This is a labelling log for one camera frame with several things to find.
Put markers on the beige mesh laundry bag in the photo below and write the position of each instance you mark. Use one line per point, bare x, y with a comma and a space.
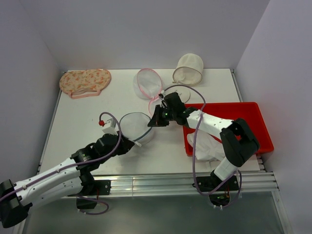
189, 72

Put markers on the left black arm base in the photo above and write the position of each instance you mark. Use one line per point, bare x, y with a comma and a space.
98, 189

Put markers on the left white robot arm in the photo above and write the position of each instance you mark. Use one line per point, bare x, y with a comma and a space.
71, 177

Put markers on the orange floral laundry bag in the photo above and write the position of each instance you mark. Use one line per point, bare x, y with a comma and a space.
84, 83

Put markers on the grey-trimmed white mesh laundry bag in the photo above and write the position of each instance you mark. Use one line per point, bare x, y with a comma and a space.
134, 126

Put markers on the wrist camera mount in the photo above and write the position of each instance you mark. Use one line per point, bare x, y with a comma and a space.
162, 95
109, 126

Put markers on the white bra in tray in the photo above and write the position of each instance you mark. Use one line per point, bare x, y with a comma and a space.
207, 148

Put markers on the red plastic tray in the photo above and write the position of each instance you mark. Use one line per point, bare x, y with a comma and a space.
250, 112

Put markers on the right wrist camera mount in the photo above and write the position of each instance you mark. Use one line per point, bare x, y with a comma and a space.
162, 95

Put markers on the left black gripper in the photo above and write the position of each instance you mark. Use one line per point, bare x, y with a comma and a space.
126, 146

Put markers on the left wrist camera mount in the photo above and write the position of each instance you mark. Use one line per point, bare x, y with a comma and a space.
109, 126

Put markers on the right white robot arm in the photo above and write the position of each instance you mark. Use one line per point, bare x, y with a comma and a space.
238, 141

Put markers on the aluminium mounting rail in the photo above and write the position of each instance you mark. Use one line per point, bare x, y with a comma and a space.
153, 176

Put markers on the pink-trimmed white mesh laundry bag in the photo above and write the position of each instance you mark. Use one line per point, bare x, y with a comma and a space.
147, 84

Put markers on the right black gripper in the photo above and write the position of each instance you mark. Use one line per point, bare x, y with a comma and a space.
157, 120

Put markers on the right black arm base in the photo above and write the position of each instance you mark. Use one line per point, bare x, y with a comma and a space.
208, 183

